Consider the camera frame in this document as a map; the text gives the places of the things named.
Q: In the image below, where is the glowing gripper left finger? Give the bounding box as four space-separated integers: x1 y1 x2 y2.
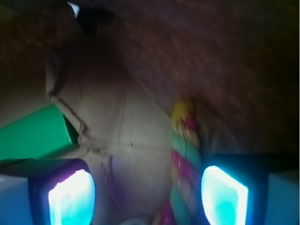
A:
0 158 96 225

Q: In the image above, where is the green rectangular block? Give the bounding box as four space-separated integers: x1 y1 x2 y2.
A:
0 105 79 160

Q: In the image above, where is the multicolored twisted rope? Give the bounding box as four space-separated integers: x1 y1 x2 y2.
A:
152 100 203 225

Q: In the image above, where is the brown paper bag bin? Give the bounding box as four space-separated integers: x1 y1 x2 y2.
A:
0 0 300 223

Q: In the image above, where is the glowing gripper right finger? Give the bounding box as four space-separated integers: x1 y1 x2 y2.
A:
201 153 300 225

